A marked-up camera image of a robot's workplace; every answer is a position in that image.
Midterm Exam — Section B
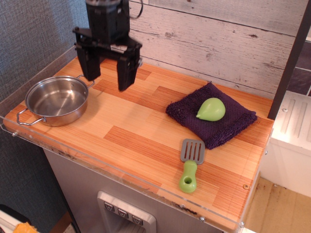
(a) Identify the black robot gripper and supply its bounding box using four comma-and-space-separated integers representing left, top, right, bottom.
73, 2, 142, 91

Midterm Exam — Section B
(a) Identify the green toy pear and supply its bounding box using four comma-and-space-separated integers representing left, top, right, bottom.
196, 98, 226, 121

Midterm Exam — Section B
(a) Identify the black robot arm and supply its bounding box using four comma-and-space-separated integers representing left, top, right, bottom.
73, 0, 142, 92

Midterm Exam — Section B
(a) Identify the purple folded towel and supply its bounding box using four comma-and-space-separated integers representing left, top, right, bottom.
166, 83, 257, 150

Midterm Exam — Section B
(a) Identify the stainless steel pot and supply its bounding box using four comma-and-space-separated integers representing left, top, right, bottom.
17, 75, 95, 126

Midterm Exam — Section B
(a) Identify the silver toy fridge dispenser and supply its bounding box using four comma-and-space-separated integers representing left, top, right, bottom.
97, 191, 157, 233

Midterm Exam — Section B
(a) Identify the orange yellow object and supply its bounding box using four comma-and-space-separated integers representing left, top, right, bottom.
13, 222, 38, 233

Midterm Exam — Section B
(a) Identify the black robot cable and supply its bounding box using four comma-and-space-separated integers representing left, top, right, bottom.
129, 0, 144, 19

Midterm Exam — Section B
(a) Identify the grey spatula green handle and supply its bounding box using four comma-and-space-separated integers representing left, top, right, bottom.
179, 139, 206, 193

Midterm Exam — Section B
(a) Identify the dark vertical post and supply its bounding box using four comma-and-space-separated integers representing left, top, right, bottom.
268, 0, 311, 120

